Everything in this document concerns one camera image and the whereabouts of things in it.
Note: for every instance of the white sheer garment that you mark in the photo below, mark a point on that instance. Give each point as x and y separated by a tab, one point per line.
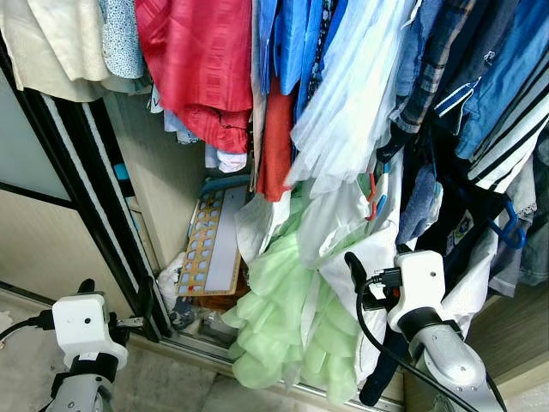
352	103

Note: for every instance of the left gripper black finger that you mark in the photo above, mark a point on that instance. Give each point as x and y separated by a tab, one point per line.
87	287
149	302

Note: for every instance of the blue denim shirt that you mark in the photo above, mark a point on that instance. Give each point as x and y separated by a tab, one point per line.
506	77

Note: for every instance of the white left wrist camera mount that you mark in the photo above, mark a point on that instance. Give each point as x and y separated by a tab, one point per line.
81	326

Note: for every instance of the orange-red garment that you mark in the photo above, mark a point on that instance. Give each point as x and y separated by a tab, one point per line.
276	146

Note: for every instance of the cream hanging garment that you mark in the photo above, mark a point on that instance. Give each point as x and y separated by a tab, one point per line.
43	43

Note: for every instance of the dark navy garment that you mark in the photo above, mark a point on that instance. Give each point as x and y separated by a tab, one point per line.
455	206

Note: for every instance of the grey jeans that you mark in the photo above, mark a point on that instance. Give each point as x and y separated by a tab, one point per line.
533	249

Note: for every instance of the white dotted blouse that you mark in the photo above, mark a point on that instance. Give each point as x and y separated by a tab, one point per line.
120	34

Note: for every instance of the sliding wardrobe door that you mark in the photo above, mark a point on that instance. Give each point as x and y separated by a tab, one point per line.
43	249

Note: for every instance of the blue plastic hanger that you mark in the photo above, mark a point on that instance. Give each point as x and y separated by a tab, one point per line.
519	233

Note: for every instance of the puzzle board with circles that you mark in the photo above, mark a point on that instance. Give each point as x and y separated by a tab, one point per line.
225	249

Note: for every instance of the dark plaid shirt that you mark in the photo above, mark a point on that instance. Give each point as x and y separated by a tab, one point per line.
437	69

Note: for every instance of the black cloth piece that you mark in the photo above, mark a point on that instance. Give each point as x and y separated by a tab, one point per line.
377	378

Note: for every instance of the light green ruffled dress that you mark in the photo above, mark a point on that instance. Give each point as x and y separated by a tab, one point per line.
283	300

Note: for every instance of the red hanging garment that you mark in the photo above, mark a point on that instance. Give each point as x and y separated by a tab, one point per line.
197	60

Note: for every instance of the white shirt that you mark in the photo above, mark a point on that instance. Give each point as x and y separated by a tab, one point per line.
343	223
467	292

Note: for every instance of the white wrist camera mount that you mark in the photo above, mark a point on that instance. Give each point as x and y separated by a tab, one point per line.
420	283
81	326

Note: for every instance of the black white striped garment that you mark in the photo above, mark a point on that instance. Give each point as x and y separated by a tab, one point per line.
515	146

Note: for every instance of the bright blue shirt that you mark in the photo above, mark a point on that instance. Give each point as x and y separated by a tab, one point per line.
292	43

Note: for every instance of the metal wardrobe door track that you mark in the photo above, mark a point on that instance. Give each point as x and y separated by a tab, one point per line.
214	348

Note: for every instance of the crumpled white plastic bag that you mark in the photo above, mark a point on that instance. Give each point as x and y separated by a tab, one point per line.
170	279

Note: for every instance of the blue grey knit garment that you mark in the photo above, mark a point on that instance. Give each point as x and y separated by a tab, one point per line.
420	206

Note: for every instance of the small white garment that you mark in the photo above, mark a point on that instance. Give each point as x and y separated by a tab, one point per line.
257	227

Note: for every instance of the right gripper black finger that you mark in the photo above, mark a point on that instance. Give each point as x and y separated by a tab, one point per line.
358	270

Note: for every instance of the teal plastic hook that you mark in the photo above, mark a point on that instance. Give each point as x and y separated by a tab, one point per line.
122	172

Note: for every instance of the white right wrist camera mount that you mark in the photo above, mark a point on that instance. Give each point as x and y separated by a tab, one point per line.
420	283

